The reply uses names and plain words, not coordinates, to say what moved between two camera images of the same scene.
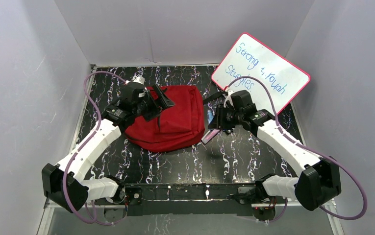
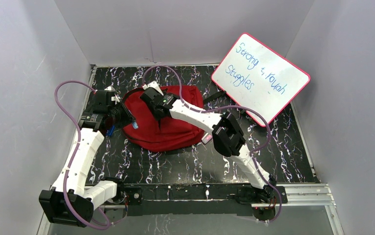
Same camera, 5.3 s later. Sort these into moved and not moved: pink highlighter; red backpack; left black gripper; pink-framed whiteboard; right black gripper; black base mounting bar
Moved: right black gripper; left black gripper
Not moved: pink-framed whiteboard; pink highlighter; black base mounting bar; red backpack
